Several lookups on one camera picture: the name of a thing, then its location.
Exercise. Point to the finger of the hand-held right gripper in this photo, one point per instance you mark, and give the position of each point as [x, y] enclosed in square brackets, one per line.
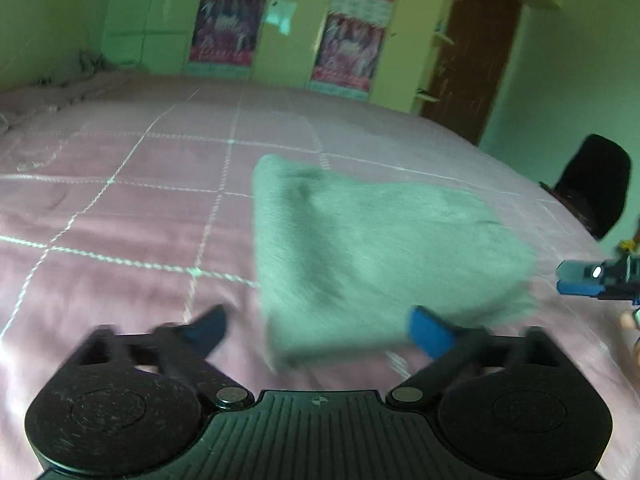
[575, 280]

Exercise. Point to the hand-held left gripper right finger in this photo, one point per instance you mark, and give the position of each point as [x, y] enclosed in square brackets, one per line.
[431, 332]

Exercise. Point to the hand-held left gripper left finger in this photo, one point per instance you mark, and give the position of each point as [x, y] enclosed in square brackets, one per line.
[209, 329]

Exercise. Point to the green towel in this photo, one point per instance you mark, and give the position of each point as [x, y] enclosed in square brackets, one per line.
[380, 250]

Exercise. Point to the person's right hand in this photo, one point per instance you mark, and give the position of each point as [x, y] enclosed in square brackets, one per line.
[630, 321]

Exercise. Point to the black chair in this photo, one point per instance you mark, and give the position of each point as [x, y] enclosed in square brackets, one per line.
[597, 185]

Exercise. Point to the pink checked bedspread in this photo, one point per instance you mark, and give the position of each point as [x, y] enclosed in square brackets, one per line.
[125, 200]

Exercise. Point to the brown wooden door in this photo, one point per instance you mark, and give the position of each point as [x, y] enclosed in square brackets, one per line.
[475, 60]

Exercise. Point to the crumpled grey cloth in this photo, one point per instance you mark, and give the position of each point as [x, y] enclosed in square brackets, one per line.
[80, 67]

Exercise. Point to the pink wardrobe poster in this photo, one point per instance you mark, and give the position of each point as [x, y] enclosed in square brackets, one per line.
[225, 30]
[350, 50]

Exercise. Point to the green wardrobe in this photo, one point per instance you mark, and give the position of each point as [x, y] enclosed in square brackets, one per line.
[300, 20]

